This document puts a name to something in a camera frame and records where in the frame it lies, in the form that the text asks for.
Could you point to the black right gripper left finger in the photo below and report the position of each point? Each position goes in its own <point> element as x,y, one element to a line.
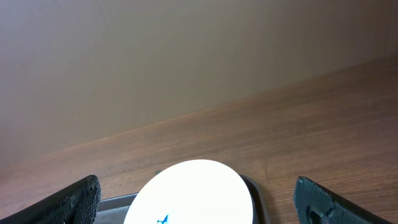
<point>77,203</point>

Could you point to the white plate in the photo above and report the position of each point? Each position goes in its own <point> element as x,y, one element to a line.
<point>196,191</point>

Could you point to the dark brown serving tray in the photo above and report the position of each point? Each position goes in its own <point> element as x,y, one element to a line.
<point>114,210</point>

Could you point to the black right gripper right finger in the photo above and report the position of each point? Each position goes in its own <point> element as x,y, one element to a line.
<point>316,204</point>

